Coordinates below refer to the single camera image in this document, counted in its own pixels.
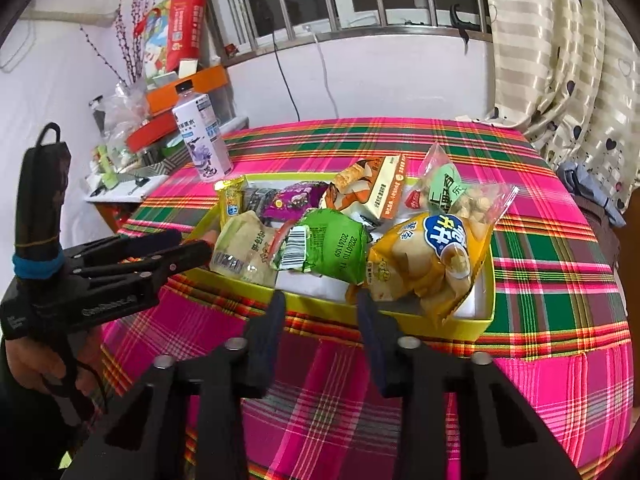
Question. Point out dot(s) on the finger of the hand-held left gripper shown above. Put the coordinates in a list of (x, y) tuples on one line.
[(175, 260), (140, 245)]

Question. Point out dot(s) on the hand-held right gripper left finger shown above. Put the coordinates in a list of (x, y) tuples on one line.
[(270, 332)]

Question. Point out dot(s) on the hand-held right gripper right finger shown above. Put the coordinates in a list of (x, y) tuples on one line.
[(372, 335)]

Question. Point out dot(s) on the cream snack packet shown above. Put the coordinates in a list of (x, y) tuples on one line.
[(240, 250)]

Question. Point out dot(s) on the yellow-rimmed white tray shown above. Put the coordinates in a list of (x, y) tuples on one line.
[(320, 287)]

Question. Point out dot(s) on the long yellow snack packet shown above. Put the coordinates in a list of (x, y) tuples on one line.
[(231, 200)]

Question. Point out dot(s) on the yellow chips packet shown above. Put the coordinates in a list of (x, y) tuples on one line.
[(415, 260)]

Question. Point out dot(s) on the dark clear snack packet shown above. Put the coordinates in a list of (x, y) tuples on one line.
[(257, 200)]

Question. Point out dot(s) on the green pea snack packet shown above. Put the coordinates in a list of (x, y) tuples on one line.
[(330, 240)]

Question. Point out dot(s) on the purple snack packet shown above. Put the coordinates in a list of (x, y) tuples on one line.
[(292, 200)]

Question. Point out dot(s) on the orange white snack packet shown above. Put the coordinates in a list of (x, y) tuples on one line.
[(380, 190)]

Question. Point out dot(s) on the clear nut bag green label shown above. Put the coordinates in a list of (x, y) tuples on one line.
[(450, 190)]

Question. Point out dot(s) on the person's left hand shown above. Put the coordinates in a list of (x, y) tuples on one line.
[(30, 362)]

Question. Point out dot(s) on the white side table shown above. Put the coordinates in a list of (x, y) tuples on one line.
[(115, 195)]

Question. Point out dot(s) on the black binder clip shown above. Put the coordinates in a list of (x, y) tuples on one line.
[(137, 183)]

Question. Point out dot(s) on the striped cardboard box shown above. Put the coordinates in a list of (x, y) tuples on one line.
[(165, 166)]

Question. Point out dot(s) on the clear plastic bag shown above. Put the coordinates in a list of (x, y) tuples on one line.
[(117, 115)]

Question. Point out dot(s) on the white drink bottle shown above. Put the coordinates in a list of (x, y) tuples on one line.
[(202, 145)]

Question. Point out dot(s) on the small white box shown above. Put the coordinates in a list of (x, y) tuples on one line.
[(189, 66)]

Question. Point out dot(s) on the purple flower branches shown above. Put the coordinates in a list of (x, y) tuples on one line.
[(120, 30)]

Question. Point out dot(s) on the pink green plaid tablecloth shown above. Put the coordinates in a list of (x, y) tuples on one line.
[(550, 260)]

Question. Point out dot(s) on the small red object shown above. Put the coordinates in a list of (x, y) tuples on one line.
[(231, 49)]

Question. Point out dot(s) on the red gift bag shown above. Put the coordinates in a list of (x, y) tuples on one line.
[(185, 30)]

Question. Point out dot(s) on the blue-grey cloth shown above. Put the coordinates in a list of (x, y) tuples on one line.
[(585, 185)]

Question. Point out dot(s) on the steel window grille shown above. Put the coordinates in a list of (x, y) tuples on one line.
[(400, 32)]

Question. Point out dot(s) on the cream striped heart curtain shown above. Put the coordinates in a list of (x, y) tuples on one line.
[(550, 60)]

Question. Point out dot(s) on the black hook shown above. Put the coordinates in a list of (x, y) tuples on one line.
[(457, 17)]

